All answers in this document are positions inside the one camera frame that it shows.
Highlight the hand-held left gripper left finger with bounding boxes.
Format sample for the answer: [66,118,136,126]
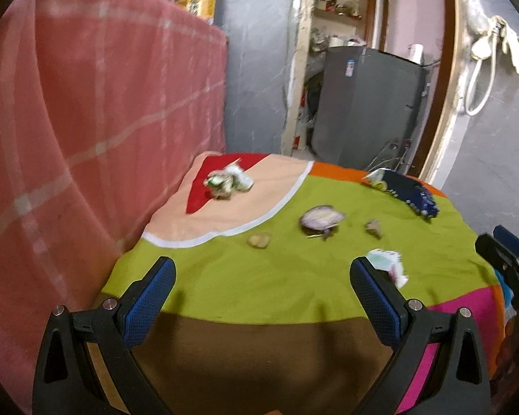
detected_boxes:
[31,256,177,415]

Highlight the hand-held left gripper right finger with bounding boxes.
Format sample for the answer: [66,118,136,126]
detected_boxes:
[349,256,491,415]

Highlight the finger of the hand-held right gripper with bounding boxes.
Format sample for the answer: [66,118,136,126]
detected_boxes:
[493,225,519,264]
[476,232,519,288]

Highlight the white paper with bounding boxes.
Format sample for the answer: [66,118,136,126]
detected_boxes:
[367,248,409,289]

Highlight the dark blue wrapper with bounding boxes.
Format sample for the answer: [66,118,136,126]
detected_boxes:
[362,168,441,220]

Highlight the small brown peel piece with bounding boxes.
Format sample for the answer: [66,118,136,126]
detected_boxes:
[248,232,272,250]

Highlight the red white wrapper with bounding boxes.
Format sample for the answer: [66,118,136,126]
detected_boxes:
[203,162,254,202]

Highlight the multicoloured patchwork blanket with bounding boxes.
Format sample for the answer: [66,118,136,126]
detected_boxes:
[84,152,508,415]

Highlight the pink checked towel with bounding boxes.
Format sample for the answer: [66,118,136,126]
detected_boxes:
[0,0,228,415]

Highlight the grey washing machine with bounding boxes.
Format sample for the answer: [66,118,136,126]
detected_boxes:
[309,45,431,179]

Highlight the white red rice bag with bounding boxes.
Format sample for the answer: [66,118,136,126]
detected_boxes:
[291,90,315,150]

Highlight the white rubber gloves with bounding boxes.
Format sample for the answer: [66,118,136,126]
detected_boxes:
[499,16,519,75]

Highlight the pink door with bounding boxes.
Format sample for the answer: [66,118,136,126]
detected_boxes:
[383,0,449,64]

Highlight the pile of plastic bags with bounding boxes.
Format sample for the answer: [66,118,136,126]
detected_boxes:
[309,26,330,53]

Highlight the white shower head with hose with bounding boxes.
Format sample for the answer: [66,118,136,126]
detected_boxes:
[464,17,505,117]

